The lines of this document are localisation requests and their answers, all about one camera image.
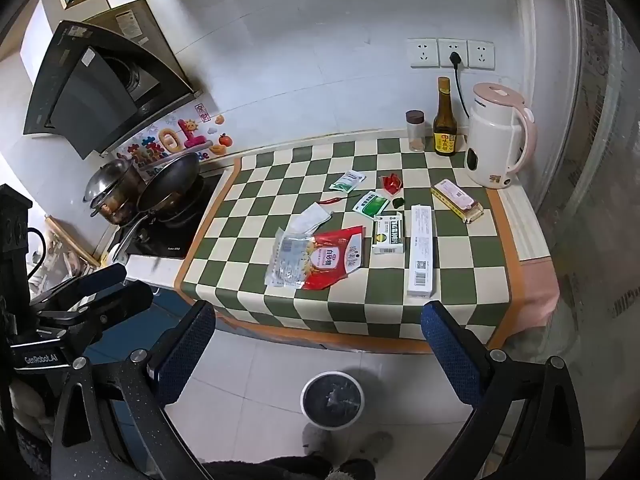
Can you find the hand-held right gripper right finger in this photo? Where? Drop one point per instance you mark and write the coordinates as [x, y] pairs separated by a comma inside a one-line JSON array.
[[450, 355]]

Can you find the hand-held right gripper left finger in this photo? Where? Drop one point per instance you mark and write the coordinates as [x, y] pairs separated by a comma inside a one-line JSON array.
[[185, 352]]

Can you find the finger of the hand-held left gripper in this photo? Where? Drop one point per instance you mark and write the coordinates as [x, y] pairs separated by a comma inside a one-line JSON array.
[[102, 277], [125, 300]]

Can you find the long white box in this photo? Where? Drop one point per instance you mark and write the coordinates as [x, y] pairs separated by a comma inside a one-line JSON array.
[[421, 250]]

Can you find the white trash bin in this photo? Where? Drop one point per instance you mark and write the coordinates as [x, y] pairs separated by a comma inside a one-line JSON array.
[[332, 400]]

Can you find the green white medicine box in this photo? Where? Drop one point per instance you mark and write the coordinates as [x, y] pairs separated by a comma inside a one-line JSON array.
[[389, 232]]

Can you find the yellow carton box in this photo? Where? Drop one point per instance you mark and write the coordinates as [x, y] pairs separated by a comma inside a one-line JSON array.
[[455, 197]]

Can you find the white paper packet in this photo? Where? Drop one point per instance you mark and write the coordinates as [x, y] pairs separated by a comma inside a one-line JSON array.
[[312, 217]]

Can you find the person's left forearm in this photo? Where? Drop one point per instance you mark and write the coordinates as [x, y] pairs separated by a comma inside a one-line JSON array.
[[27, 402]]

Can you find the black induction cooktop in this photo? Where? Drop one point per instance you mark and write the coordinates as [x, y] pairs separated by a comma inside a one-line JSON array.
[[175, 235]]

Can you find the green white checkered cloth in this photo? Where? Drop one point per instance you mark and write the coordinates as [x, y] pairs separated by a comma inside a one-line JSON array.
[[475, 270]]

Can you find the steel pot with lid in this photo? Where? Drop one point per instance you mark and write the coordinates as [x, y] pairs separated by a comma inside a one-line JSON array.
[[112, 182]]

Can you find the pink under cloth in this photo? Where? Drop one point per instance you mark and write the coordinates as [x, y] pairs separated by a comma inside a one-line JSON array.
[[542, 290]]

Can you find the black frying pan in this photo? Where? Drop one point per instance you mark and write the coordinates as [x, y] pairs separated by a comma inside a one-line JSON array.
[[170, 180]]

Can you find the grey fluffy right slipper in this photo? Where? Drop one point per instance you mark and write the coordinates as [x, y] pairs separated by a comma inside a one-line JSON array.
[[372, 447]]

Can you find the grey fluffy slipper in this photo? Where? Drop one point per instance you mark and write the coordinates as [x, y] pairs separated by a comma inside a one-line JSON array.
[[372, 447], [317, 440]]

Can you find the clear plastic bag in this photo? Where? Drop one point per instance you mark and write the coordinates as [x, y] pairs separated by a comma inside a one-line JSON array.
[[287, 260]]

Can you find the person's left leg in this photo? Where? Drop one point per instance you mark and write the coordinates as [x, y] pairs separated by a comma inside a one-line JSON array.
[[270, 470]]

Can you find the red sugar bag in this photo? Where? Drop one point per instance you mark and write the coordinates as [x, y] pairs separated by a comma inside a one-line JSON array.
[[335, 260]]

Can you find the grey fluffy left slipper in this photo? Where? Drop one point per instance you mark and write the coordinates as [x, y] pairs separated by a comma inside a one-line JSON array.
[[317, 440]]

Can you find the small green scrap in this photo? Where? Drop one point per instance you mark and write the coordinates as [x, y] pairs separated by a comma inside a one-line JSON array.
[[398, 203]]

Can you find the red wrapper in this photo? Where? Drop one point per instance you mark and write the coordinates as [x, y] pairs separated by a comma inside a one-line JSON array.
[[391, 183]]

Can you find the black range hood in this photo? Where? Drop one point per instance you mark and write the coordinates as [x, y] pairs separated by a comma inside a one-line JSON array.
[[85, 90]]

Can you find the red chili pepper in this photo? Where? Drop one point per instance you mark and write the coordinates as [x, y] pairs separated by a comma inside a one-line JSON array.
[[330, 200]]

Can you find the white green sachet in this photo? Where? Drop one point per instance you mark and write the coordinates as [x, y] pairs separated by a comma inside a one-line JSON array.
[[347, 181]]

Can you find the glass sliding door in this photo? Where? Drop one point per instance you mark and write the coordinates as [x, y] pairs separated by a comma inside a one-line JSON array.
[[600, 210]]

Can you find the white pink electric kettle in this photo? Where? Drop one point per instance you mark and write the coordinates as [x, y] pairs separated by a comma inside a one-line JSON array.
[[492, 140]]

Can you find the small spice jar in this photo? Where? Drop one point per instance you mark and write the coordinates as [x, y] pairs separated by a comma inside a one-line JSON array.
[[415, 135]]

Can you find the dark sauce bottle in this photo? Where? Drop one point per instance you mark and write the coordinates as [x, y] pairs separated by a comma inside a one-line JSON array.
[[445, 130]]

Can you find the wooden frame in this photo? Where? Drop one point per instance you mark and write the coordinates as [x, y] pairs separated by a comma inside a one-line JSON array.
[[75, 245]]

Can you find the colourful wall sticker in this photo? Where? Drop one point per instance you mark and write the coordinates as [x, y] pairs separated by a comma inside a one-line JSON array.
[[172, 140]]

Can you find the white wall outlet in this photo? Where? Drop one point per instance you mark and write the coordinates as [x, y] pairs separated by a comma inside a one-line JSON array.
[[425, 53], [445, 45], [481, 55]]

